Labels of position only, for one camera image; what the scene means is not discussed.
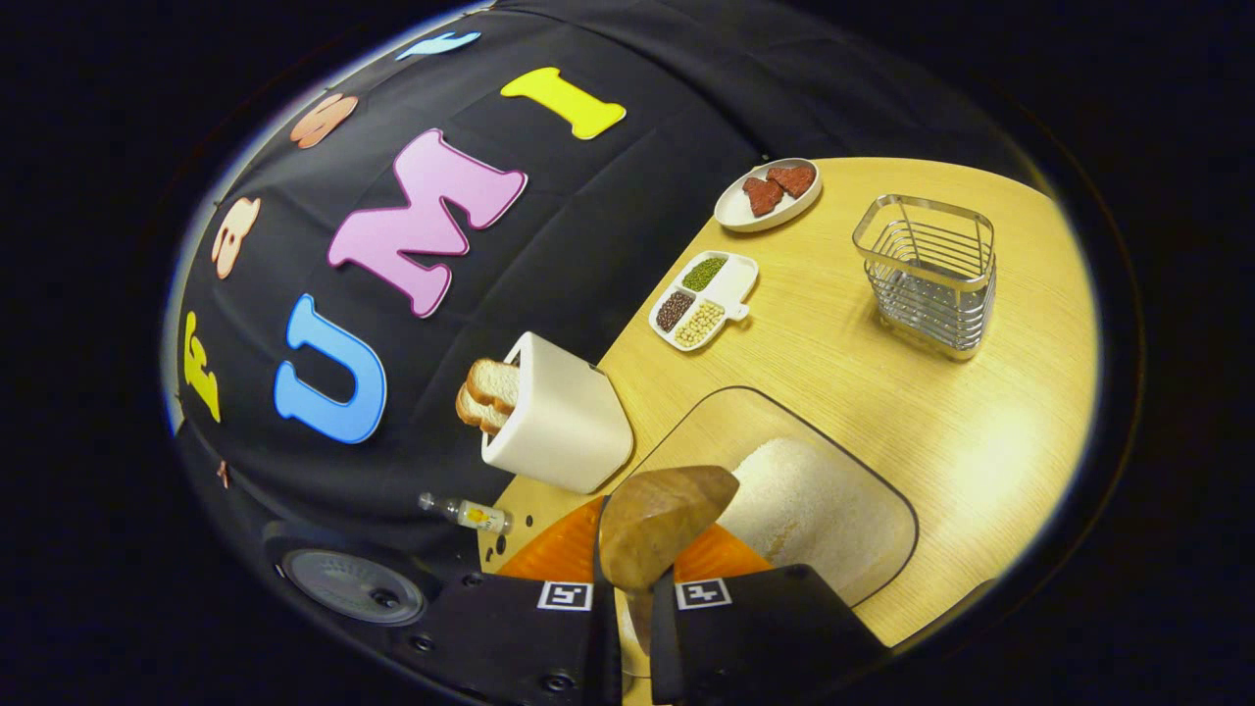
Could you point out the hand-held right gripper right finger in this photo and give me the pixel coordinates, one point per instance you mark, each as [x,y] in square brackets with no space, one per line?
[765,632]

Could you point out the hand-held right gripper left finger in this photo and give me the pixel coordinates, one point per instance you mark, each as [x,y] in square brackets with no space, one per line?
[510,632]

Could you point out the wooden spoon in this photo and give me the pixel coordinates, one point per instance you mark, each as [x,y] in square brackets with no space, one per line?
[657,520]

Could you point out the silver black rice cooker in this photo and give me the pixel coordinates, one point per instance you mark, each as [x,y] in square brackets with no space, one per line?
[353,586]

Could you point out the clear plastic rice container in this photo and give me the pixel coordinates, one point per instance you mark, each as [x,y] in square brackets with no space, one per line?
[706,422]

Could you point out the small glass bottle yellow label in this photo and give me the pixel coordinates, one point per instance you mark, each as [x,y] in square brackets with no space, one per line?
[476,515]

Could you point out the white toaster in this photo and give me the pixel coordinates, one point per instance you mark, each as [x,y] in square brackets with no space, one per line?
[564,422]

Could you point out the bread slice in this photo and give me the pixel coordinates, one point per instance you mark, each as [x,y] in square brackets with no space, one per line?
[495,380]
[480,412]

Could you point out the pile of yellow soybeans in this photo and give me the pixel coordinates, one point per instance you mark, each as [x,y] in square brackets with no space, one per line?
[699,325]

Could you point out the pile of brown beans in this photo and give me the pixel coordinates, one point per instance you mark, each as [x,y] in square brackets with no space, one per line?
[675,311]

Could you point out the white divided dish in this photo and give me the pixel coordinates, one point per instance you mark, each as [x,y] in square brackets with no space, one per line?
[737,279]

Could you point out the pile of green beans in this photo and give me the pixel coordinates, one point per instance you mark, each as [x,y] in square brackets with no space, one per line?
[705,274]

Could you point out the black backdrop cloth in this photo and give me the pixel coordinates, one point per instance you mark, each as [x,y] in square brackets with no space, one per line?
[588,245]

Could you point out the white round plate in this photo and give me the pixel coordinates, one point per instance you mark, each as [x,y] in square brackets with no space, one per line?
[735,211]

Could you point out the red meat piece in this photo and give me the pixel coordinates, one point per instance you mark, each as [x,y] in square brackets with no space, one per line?
[792,179]
[762,196]

